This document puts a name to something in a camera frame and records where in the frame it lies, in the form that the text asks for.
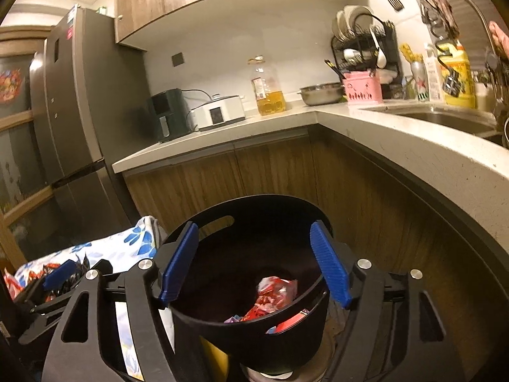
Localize steel sink faucet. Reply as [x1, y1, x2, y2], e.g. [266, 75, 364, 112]
[430, 0, 508, 129]

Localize white ladle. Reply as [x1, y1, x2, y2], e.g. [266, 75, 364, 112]
[370, 26, 387, 69]

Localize pink cloth on faucet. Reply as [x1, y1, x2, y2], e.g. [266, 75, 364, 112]
[419, 0, 460, 40]

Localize wooden glass door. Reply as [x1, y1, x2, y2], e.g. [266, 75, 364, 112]
[1, 25, 56, 268]

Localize floral blue white tablecloth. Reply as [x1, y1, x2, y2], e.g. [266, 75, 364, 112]
[1, 216, 168, 381]

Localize yellow detergent bottle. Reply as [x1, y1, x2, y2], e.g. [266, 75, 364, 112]
[438, 40, 476, 109]

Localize black dish rack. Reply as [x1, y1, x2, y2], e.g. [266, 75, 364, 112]
[330, 14, 403, 100]

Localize translucent red plastic bag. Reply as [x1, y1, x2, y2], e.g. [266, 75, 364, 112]
[241, 276, 298, 322]

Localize wooden lower cabinets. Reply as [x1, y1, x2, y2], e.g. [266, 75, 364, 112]
[122, 125, 508, 381]

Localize cooking oil bottle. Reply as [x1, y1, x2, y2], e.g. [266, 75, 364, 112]
[248, 55, 286, 116]

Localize dark grey refrigerator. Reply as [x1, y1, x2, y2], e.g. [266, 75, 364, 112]
[29, 5, 156, 243]

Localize black air fryer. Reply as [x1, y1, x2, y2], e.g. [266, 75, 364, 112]
[148, 88, 192, 142]

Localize pink utensil basket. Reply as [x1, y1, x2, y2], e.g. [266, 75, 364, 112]
[343, 71, 383, 104]

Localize black round trash bin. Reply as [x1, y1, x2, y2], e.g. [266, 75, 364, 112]
[169, 194, 332, 374]

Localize white rice cooker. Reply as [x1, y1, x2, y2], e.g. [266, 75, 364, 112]
[191, 95, 246, 131]

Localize red white snack wrapper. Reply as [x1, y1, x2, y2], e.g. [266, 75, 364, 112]
[3, 269, 24, 300]

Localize pink rubber glove hanging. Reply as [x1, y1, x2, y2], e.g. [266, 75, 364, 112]
[488, 21, 509, 59]

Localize green beer can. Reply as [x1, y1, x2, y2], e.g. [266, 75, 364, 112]
[411, 61, 429, 101]

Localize red paper cup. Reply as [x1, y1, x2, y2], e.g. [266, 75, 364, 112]
[267, 309, 310, 335]

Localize stainless steel bowl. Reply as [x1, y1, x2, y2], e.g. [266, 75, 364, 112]
[298, 82, 345, 106]

